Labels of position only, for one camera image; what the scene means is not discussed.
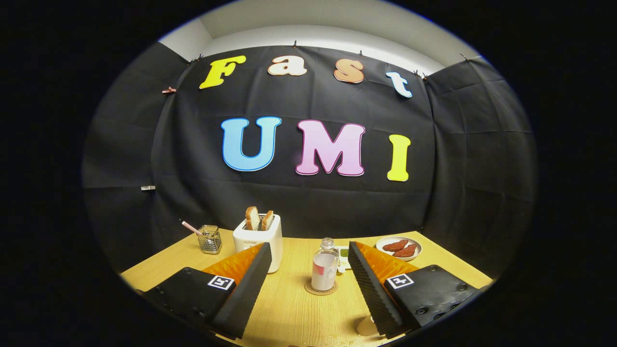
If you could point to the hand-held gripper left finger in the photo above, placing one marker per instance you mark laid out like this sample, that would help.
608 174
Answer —
246 294

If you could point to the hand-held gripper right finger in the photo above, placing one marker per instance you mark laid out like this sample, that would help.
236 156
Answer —
373 294

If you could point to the clear juice bottle pink label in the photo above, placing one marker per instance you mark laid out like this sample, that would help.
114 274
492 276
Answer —
324 270

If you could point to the round cork coaster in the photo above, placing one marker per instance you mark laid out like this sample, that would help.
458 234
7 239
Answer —
308 289

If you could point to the round white plate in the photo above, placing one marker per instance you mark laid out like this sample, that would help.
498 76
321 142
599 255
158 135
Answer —
383 250

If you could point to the divided white dish with grains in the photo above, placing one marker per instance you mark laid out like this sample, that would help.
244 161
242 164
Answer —
343 258

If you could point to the red meat piece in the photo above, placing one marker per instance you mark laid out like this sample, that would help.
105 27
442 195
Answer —
395 245
406 251

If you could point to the wooden table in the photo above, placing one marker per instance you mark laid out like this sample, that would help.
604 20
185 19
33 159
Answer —
299 313

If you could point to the white toaster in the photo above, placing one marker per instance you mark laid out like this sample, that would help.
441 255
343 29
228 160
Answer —
272 241

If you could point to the bread slice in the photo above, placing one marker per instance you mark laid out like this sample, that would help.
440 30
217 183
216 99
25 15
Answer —
252 218
267 220

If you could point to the black backdrop cloth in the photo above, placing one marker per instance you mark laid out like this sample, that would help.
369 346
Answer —
337 202

